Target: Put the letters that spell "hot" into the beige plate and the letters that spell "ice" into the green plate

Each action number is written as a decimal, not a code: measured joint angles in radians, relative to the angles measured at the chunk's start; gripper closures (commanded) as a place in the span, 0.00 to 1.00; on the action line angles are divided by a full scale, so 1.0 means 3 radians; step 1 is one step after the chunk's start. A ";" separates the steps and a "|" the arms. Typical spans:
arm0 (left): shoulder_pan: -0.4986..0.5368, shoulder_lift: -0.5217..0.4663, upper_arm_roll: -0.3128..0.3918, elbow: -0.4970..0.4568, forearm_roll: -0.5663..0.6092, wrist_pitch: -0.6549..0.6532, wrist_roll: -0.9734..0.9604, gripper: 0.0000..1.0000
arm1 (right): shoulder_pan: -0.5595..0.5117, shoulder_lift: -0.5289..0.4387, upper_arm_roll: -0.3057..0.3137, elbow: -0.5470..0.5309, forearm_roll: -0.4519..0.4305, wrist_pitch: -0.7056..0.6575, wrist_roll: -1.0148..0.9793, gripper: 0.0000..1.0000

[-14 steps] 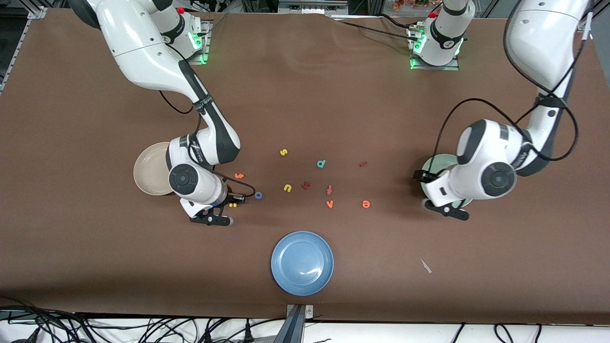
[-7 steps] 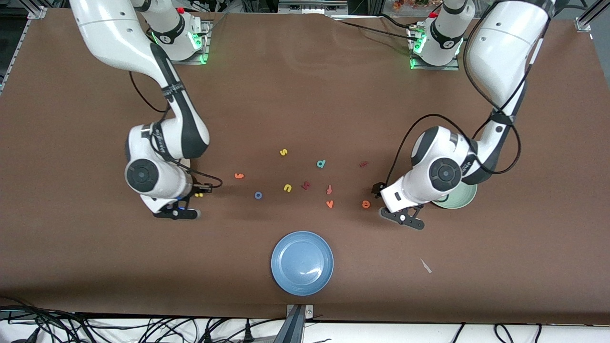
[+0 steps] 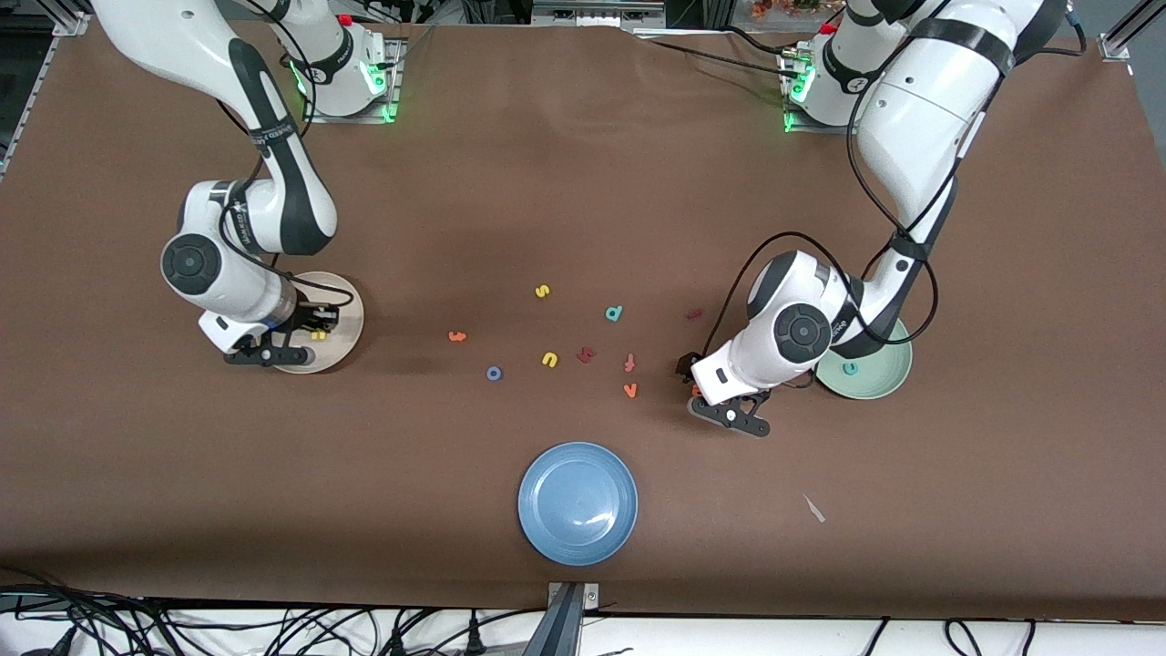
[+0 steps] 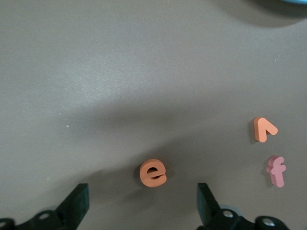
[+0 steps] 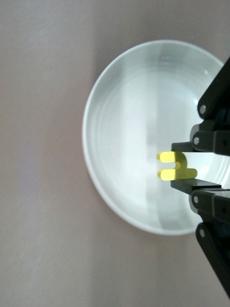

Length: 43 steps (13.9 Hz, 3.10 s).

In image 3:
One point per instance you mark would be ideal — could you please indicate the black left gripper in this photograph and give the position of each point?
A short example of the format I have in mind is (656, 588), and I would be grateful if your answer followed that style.
(684, 366)

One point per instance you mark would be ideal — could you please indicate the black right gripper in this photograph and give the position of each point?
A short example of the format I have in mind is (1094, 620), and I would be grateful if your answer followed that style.
(314, 318)

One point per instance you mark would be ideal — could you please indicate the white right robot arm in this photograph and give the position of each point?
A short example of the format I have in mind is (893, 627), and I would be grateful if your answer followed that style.
(182, 36)

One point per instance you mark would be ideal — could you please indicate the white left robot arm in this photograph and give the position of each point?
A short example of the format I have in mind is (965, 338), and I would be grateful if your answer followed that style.
(920, 128)

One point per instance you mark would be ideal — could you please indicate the beige round plate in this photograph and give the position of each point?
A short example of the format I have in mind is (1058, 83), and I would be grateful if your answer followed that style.
(348, 314)

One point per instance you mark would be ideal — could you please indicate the blue round plate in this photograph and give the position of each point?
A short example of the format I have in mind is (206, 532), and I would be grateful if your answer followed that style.
(577, 504)

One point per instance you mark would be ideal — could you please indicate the small white paper scrap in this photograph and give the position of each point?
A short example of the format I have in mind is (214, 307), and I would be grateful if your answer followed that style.
(815, 511)

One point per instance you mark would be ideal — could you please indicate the light green round plate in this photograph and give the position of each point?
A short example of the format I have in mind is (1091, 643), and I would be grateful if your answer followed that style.
(879, 375)

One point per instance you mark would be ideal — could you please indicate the brown table mat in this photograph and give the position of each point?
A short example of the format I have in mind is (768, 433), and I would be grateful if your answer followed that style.
(583, 182)

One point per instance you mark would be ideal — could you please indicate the grey metal box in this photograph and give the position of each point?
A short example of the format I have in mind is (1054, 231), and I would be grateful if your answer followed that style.
(592, 13)

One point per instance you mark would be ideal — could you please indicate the orange decorative plant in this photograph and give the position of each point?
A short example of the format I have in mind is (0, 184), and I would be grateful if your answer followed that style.
(783, 7)

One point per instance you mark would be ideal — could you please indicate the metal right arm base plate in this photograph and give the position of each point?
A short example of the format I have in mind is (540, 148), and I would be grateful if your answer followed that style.
(393, 91)

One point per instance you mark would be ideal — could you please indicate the grey metal camera mount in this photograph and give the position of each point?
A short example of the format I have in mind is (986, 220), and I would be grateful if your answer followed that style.
(569, 601)

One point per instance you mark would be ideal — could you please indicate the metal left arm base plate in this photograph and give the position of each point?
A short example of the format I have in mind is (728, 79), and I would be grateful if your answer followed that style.
(792, 123)

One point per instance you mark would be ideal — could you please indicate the aluminium frame rail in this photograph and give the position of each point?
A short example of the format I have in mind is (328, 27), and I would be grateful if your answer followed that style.
(1116, 44)
(73, 25)

